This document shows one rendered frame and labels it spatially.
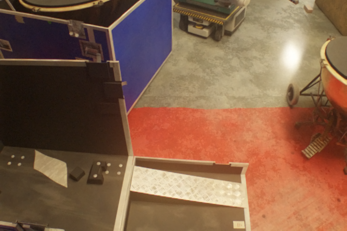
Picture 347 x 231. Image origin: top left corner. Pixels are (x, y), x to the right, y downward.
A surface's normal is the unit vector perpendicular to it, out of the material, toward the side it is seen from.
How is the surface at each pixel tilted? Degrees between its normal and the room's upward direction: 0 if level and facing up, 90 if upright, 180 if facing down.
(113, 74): 90
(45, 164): 1
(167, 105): 0
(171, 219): 2
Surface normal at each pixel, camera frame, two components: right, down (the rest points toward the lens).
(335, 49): 0.00, -0.73
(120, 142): -0.07, 0.68
